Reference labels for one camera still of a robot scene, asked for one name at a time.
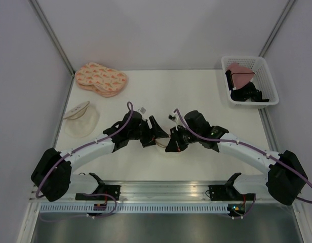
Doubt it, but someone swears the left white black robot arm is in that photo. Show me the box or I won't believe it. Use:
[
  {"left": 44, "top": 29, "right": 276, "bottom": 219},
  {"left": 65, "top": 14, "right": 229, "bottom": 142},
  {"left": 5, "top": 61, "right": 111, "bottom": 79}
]
[{"left": 30, "top": 111, "right": 169, "bottom": 202}]

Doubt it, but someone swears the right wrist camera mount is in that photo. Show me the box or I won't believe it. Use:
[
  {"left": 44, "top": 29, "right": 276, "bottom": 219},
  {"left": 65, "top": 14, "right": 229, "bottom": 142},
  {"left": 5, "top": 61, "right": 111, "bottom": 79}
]
[{"left": 168, "top": 111, "right": 182, "bottom": 131}]

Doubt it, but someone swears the pink bra in basket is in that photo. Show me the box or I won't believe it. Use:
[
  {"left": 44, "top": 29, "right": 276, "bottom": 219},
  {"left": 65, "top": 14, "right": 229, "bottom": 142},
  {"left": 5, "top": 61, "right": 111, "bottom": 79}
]
[{"left": 227, "top": 62, "right": 255, "bottom": 90}]

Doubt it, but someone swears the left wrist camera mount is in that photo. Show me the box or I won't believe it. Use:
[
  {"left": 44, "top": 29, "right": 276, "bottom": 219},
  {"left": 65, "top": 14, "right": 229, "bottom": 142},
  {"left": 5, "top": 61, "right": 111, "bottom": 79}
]
[{"left": 137, "top": 107, "right": 146, "bottom": 120}]

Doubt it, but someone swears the white round mesh laundry bag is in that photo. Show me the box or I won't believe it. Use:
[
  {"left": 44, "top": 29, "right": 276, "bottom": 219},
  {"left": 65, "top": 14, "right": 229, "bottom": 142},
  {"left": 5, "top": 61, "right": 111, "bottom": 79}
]
[{"left": 155, "top": 137, "right": 180, "bottom": 157}]

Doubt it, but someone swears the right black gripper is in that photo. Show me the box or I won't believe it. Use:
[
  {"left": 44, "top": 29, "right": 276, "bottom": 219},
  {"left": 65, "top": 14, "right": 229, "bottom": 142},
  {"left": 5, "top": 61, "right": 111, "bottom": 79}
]
[{"left": 166, "top": 125, "right": 201, "bottom": 152}]

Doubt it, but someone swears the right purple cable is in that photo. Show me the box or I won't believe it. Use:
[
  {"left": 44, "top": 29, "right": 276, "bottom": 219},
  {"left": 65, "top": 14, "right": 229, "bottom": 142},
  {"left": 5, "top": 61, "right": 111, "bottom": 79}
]
[{"left": 173, "top": 108, "right": 312, "bottom": 220}]

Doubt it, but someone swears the white plastic basket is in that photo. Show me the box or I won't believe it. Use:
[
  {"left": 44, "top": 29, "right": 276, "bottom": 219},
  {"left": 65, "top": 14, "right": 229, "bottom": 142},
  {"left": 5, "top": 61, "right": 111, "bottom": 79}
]
[{"left": 221, "top": 56, "right": 279, "bottom": 109}]

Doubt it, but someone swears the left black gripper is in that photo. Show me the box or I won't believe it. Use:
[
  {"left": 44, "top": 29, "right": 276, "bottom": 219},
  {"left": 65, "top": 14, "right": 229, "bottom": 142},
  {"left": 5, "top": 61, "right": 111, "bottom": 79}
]
[{"left": 128, "top": 116, "right": 169, "bottom": 148}]

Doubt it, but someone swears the pink patterned laundry bag stack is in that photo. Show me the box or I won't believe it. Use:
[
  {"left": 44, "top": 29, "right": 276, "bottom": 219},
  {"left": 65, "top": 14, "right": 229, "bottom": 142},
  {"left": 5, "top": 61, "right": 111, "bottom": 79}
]
[{"left": 74, "top": 62, "right": 128, "bottom": 98}]

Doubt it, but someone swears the aluminium mounting rail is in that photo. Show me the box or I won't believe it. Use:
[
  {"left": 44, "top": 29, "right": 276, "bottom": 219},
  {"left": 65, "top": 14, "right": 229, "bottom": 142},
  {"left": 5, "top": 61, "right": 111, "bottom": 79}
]
[{"left": 30, "top": 175, "right": 273, "bottom": 202}]

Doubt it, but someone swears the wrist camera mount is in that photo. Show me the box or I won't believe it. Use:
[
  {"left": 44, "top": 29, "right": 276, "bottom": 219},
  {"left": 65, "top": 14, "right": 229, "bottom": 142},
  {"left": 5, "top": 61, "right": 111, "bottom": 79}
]
[
  {"left": 137, "top": 107, "right": 146, "bottom": 120},
  {"left": 168, "top": 111, "right": 182, "bottom": 131}
]

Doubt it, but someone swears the black bra in basket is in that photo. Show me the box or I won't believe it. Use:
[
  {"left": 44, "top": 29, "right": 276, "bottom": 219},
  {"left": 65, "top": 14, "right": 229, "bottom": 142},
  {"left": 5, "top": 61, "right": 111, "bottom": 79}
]
[{"left": 225, "top": 71, "right": 269, "bottom": 102}]

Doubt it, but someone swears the white slotted cable duct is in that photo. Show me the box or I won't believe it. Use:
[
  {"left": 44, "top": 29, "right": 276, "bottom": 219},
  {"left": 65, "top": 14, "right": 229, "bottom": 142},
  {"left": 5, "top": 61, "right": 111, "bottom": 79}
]
[{"left": 40, "top": 202, "right": 244, "bottom": 214}]

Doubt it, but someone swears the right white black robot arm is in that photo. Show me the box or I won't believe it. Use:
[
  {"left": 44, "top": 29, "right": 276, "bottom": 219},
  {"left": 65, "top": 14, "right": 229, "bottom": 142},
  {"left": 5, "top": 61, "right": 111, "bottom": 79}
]
[{"left": 165, "top": 110, "right": 308, "bottom": 206}]

